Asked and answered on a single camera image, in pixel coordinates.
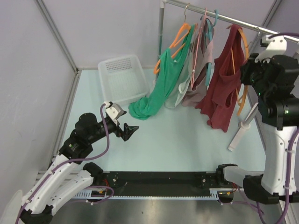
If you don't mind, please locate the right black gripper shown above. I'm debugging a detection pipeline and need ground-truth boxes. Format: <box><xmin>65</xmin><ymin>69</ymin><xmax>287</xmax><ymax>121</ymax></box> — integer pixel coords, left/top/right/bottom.
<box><xmin>240</xmin><ymin>52</ymin><xmax>273</xmax><ymax>98</ymax></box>

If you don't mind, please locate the red tank top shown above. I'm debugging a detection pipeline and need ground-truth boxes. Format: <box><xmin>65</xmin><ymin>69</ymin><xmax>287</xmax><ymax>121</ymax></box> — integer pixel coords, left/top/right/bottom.
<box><xmin>195</xmin><ymin>24</ymin><xmax>249</xmax><ymax>132</ymax></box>

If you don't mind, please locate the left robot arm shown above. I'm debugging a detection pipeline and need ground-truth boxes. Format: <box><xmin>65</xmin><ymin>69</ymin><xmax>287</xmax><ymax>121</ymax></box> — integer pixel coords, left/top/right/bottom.
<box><xmin>15</xmin><ymin>101</ymin><xmax>139</xmax><ymax>224</ymax></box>

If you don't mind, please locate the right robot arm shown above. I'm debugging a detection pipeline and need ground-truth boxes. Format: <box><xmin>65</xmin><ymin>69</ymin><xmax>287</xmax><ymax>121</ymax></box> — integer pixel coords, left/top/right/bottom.
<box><xmin>215</xmin><ymin>53</ymin><xmax>299</xmax><ymax>204</ymax></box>

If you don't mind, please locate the teal hanger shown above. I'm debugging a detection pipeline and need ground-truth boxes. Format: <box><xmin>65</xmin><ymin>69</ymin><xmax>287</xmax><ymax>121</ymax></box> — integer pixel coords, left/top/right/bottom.
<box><xmin>199</xmin><ymin>9</ymin><xmax>219</xmax><ymax>86</ymax></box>

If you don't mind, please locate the pink hanger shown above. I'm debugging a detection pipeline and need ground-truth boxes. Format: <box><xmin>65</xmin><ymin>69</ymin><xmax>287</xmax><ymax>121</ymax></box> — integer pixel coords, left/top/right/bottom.
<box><xmin>191</xmin><ymin>8</ymin><xmax>207</xmax><ymax>88</ymax></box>

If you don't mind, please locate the orange hanger with green shirt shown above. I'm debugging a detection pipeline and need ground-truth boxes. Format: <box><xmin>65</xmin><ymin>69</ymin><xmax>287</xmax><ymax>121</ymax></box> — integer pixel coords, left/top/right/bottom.
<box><xmin>154</xmin><ymin>0</ymin><xmax>191</xmax><ymax>76</ymax></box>

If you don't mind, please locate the white plastic basket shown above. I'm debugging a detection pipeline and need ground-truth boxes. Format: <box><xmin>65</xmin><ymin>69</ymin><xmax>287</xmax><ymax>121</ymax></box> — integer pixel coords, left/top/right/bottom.
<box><xmin>98</xmin><ymin>55</ymin><xmax>150</xmax><ymax>105</ymax></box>

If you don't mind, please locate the metal clothes rack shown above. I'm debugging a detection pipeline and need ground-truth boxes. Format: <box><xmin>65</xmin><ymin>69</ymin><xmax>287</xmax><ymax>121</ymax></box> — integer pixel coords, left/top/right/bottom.
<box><xmin>157</xmin><ymin>0</ymin><xmax>276</xmax><ymax>151</ymax></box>

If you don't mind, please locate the white hanging garment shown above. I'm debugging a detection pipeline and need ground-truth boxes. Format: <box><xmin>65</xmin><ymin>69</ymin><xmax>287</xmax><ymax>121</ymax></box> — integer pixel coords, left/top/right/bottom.
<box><xmin>164</xmin><ymin>53</ymin><xmax>193</xmax><ymax>109</ymax></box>

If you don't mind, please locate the green hanging shirt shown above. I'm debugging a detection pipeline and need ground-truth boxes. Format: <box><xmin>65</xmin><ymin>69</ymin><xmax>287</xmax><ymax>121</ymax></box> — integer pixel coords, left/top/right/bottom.
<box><xmin>128</xmin><ymin>24</ymin><xmax>197</xmax><ymax>120</ymax></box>

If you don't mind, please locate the mauve hanging garment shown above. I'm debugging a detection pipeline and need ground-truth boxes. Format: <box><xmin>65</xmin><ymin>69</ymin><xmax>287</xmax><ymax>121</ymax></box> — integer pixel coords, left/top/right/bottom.
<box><xmin>182</xmin><ymin>18</ymin><xmax>214</xmax><ymax>107</ymax></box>

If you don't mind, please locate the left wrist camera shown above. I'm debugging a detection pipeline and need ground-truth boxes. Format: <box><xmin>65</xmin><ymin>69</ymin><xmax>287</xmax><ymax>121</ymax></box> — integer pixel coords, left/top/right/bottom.
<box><xmin>104</xmin><ymin>101</ymin><xmax>120</xmax><ymax>126</ymax></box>

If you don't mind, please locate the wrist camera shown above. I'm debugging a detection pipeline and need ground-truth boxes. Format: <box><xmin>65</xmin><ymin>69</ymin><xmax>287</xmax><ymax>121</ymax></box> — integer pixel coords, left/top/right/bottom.
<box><xmin>255</xmin><ymin>35</ymin><xmax>287</xmax><ymax>63</ymax></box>
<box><xmin>104</xmin><ymin>101</ymin><xmax>120</xmax><ymax>126</ymax></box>

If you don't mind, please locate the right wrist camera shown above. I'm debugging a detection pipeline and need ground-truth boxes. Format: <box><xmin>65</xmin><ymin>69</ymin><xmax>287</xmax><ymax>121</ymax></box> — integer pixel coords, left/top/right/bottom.
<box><xmin>255</xmin><ymin>35</ymin><xmax>287</xmax><ymax>63</ymax></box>

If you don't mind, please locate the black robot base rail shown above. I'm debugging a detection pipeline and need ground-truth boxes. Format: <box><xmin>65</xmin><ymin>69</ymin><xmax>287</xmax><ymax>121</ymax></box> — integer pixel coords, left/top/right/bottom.
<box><xmin>46</xmin><ymin>163</ymin><xmax>246</xmax><ymax>203</ymax></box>

